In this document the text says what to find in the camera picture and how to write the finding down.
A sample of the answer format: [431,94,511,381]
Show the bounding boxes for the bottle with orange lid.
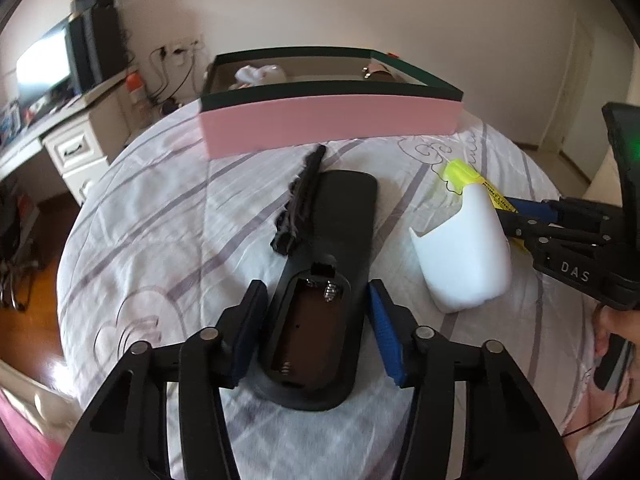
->
[125,72,151,116]

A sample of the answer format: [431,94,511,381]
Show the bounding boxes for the white crumpled packet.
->
[234,64,287,86]

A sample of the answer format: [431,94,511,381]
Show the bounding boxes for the white wall sockets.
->
[152,35,206,61]

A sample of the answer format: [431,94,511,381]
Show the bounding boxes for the white drawer unit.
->
[42,102,131,206]

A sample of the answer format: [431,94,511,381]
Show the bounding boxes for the white door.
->
[560,15,628,181]

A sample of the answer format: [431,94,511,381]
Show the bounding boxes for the blue white box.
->
[0,105,23,141]

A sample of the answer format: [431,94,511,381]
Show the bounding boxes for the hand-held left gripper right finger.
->
[367,279,581,480]

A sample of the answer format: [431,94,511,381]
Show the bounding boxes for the pink box with dark rim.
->
[198,48,463,160]

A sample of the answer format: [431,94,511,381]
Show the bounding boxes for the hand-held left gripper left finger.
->
[51,280,268,480]

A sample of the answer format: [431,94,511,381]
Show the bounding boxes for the white striped cloth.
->
[56,97,601,480]

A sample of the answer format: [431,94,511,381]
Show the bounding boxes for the black office chair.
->
[0,180,56,311]

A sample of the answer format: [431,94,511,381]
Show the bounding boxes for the white plastic container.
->
[409,186,512,315]

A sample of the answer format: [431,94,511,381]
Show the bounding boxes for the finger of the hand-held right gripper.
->
[506,197,624,234]
[495,209,609,262]

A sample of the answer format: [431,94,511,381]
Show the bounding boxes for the person's right hand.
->
[592,305,640,376]

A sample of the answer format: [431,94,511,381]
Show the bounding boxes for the pink printed blanket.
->
[565,390,640,480]

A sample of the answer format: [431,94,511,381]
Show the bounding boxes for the yellow highlighter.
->
[442,159,526,252]

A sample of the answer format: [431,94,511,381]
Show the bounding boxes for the black remote control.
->
[248,170,379,412]

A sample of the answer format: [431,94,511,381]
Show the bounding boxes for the black battery cover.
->
[270,144,327,257]

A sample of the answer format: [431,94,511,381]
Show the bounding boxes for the black power cable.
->
[147,46,201,111]

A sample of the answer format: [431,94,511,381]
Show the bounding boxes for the white desk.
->
[0,67,133,181]

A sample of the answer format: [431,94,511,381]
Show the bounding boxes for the computer monitor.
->
[15,22,73,106]

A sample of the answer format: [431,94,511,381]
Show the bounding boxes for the black computer tower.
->
[66,7,132,92]

